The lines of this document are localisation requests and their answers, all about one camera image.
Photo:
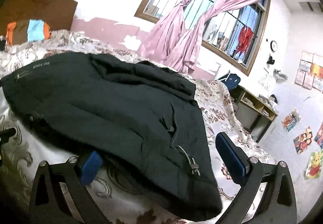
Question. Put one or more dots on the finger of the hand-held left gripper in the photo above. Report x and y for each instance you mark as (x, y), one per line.
(7, 133)

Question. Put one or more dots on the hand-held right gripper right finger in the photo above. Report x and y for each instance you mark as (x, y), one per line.
(231, 155)

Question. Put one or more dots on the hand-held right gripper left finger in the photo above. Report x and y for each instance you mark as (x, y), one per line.
(90, 164)

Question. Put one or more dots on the black padded jacket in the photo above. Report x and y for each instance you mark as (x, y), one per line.
(113, 113)

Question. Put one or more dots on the floral satin bedspread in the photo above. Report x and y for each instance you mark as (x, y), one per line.
(222, 113)

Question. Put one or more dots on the wooden desk with cubbies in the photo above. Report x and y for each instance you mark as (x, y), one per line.
(254, 107)

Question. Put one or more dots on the dark object on desk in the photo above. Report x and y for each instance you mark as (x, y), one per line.
(273, 99)

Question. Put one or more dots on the dark blue backpack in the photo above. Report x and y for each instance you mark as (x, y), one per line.
(231, 80)

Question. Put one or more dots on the wooden framed barred window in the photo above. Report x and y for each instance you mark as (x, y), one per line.
(227, 59)

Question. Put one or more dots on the orange brown blue pillow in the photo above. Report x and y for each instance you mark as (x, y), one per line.
(22, 30)

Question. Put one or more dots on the pink curtain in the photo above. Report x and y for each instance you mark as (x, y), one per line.
(164, 34)
(188, 49)

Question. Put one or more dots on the red hanging garment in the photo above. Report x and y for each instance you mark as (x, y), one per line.
(244, 39)

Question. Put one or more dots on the wooden headboard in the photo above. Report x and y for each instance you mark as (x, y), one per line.
(37, 4)

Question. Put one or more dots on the ceiling vent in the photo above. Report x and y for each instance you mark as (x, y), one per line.
(311, 5)

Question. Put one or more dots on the cartoon wall poster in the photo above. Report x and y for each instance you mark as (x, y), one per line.
(291, 120)

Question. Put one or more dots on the family picture wall poster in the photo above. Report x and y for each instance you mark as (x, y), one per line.
(303, 140)

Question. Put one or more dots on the yellow bear wall poster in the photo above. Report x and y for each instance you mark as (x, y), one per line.
(314, 166)

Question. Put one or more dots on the white wall papers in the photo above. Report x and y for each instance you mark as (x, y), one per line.
(266, 78)

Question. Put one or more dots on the small wall shelf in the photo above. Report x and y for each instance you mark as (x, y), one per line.
(280, 74)

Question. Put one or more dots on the black wall object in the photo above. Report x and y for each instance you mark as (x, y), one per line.
(271, 60)

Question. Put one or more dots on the group of wall certificates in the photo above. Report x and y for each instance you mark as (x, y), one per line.
(309, 72)

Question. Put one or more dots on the round wall clock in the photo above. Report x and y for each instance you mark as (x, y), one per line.
(273, 46)

